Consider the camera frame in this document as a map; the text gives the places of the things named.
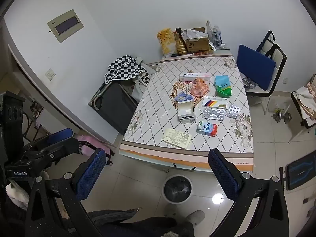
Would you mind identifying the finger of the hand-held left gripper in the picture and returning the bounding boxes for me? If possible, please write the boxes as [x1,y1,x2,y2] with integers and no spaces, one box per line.
[23,128,75,151]
[25,137,83,165]

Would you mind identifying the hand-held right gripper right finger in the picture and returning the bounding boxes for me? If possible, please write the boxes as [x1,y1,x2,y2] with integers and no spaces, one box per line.
[208,149,289,237]

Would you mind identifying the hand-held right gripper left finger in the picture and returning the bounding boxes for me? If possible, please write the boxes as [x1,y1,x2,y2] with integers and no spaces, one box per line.
[25,149,107,237]

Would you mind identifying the white round bin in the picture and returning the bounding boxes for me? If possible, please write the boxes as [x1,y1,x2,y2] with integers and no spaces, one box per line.
[163,175,193,204]

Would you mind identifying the orange snack packet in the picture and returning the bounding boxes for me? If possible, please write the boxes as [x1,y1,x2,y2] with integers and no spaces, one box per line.
[190,78,210,97]

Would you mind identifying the pink suitcase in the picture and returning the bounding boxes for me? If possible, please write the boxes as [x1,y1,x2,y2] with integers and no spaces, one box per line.
[75,134,116,166]

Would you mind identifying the grey fluffy slipper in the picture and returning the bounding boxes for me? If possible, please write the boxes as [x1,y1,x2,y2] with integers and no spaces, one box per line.
[185,210,206,226]

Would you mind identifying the printed paper leaflet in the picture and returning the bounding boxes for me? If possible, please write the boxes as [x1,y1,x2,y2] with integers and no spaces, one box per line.
[161,128,192,150]

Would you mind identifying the long silver blister pack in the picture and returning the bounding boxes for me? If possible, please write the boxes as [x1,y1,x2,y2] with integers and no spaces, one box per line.
[202,108,227,120]

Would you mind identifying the small silver blister pack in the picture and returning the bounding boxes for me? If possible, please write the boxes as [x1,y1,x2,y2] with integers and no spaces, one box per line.
[226,105,241,119]

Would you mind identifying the person's dark trouser legs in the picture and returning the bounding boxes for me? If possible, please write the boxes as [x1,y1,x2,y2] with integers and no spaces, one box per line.
[85,209,195,237]

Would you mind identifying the open white cardboard box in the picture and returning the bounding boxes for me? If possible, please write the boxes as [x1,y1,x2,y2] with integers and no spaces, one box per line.
[178,100,196,124]

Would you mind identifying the striped medicine box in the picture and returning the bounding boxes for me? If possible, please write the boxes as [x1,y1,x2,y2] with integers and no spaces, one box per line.
[202,97,229,109]

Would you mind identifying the patterned tablecloth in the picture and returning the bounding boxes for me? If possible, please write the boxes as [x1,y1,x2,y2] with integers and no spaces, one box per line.
[119,48,255,173]

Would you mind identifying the metal dumbbell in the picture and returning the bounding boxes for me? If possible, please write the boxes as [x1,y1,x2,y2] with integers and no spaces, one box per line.
[272,108,292,124]

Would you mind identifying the blue patterned packet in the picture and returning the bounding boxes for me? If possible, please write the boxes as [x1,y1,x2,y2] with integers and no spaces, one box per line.
[174,91,193,103]

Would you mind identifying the green and blue packet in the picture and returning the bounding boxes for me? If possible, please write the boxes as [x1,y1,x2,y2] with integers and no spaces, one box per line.
[214,75,232,97]

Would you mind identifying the black and white checkered cloth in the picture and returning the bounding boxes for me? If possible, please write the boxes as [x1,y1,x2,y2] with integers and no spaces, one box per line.
[104,54,156,87]

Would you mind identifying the long white box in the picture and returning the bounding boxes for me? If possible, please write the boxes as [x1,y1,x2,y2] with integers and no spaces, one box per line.
[179,72,210,81]

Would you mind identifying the chair with beige cloth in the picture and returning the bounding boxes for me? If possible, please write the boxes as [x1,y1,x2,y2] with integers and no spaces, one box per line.
[288,73,316,143]

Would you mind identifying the blue cushion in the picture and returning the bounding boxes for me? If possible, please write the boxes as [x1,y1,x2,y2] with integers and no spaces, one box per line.
[236,44,276,91]

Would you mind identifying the white chair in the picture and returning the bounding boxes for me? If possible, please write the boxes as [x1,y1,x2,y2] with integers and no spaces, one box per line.
[238,30,287,115]

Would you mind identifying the brown cardboard box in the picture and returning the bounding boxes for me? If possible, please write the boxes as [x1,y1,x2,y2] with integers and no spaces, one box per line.
[184,27,210,53]

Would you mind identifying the clear plastic bottle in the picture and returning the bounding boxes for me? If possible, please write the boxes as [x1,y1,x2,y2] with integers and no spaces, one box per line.
[205,20,214,42]
[212,25,222,50]

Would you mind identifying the golden bottle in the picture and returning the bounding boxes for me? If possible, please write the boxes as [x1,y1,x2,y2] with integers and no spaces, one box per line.
[174,28,187,55]

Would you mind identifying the yellow snack bag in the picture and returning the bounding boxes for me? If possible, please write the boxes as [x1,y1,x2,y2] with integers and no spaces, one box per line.
[157,28,176,57]

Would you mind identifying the wall electrical panel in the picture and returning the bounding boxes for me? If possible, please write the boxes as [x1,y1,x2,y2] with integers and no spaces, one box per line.
[47,9,85,44]

